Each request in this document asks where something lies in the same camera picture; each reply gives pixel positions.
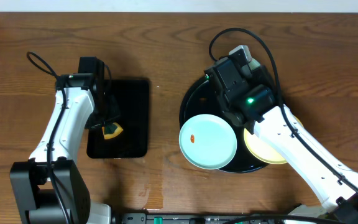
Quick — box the black round tray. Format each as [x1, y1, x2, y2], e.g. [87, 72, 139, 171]
[179, 77, 268, 174]

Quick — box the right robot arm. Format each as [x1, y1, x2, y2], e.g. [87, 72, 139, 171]
[204, 56, 358, 223]

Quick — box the yellow plate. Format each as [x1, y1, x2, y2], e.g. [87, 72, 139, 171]
[244, 119, 291, 165]

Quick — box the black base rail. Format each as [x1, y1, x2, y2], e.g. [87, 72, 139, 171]
[113, 212, 351, 224]

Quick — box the light blue plate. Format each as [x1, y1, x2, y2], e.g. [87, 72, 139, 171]
[178, 114, 237, 170]
[249, 58, 260, 70]

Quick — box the black rectangular tray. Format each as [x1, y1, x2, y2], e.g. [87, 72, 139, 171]
[86, 79, 150, 159]

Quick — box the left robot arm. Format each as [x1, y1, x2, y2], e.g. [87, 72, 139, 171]
[9, 73, 113, 223]

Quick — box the yellow green sponge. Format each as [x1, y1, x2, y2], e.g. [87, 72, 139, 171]
[102, 123, 123, 140]

